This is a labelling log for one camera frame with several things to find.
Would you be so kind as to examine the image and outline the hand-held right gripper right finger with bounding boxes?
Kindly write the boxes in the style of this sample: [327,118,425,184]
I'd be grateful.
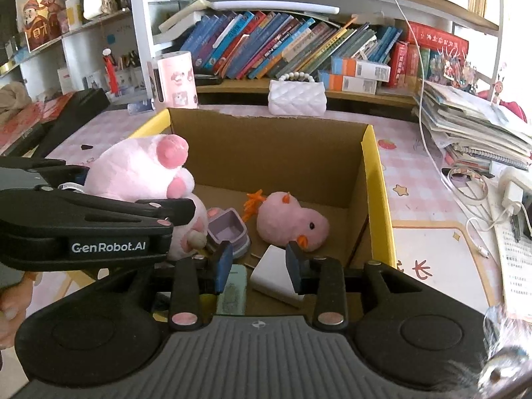
[285,241,400,330]

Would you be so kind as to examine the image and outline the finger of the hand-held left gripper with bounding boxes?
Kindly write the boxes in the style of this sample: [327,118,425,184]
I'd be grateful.
[0,156,90,192]
[0,189,196,237]

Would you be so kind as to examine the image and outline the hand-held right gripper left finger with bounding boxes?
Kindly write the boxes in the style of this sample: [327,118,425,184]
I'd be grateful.
[152,241,234,331]

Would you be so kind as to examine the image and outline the small white box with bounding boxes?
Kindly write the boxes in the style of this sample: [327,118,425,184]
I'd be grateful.
[249,244,306,308]

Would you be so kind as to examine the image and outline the small green plastic case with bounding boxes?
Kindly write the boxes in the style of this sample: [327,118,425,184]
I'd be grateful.
[216,264,247,316]

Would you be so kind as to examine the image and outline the purple grey plastic container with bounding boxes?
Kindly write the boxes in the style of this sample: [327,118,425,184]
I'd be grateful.
[206,207,251,258]

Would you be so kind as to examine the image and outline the pink plush duck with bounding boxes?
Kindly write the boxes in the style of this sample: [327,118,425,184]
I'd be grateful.
[243,189,330,253]

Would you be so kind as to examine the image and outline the pink white plush pig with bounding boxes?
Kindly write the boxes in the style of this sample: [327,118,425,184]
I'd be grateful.
[83,134,208,260]

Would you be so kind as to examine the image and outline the yellow cardboard box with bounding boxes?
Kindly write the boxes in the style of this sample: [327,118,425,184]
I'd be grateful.
[129,107,397,312]

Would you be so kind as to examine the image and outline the person's left hand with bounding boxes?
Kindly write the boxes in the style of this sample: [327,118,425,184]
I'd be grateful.
[0,272,35,350]

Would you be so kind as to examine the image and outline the flat black box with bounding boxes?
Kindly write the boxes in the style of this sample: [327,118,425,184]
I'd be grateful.
[17,125,47,143]

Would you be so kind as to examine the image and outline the red packets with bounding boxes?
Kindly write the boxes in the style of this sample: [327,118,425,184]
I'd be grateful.
[0,93,75,150]

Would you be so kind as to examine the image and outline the black keyboard case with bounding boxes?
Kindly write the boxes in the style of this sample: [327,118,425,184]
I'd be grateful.
[25,88,111,159]

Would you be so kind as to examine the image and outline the beige cloth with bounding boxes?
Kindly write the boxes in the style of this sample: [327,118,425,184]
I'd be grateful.
[0,81,32,123]

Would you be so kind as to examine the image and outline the white red labelled box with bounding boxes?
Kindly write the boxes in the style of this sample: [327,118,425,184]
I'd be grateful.
[58,66,75,92]

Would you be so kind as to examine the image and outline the red tassel ornament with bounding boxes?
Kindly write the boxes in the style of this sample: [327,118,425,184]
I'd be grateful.
[102,48,119,94]

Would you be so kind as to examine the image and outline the white pen holder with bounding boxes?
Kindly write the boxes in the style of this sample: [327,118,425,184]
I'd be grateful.
[114,52,144,88]

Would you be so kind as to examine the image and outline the red gold figure decoration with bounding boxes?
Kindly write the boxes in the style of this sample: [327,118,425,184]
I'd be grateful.
[21,0,63,53]

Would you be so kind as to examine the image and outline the pink cylindrical humidifier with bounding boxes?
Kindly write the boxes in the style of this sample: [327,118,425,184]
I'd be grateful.
[152,51,198,111]

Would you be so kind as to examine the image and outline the white bottle yellow label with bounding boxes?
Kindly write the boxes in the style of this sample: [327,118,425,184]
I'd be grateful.
[65,0,84,31]

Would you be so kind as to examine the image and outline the white quilted beaded handbag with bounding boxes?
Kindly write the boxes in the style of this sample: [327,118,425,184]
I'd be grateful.
[268,72,326,117]

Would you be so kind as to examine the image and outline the white wooden bookshelf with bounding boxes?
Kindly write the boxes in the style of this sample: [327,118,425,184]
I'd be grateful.
[0,0,503,104]

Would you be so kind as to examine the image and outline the thick pale book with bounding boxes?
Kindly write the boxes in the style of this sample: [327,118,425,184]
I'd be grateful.
[153,25,196,46]
[158,0,217,32]

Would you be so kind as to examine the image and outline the orange white carton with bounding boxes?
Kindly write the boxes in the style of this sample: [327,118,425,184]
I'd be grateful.
[330,56,391,83]
[318,70,378,95]

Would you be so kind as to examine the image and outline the printed paper sheet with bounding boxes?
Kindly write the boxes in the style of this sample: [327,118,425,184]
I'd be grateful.
[492,183,532,321]

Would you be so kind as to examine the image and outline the row of leaning books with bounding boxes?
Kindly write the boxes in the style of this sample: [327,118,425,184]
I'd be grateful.
[179,10,404,80]

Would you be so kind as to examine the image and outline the stack of papers and notebooks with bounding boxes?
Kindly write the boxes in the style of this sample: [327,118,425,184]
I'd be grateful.
[413,79,532,171]

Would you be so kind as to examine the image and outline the red reindeer ornament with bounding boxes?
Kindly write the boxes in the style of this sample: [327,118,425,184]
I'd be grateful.
[478,79,528,123]

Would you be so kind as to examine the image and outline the red boxed book set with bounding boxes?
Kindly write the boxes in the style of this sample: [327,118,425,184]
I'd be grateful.
[388,21,469,88]

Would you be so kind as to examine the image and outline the white cable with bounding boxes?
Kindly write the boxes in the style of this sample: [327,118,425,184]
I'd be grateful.
[374,0,512,258]

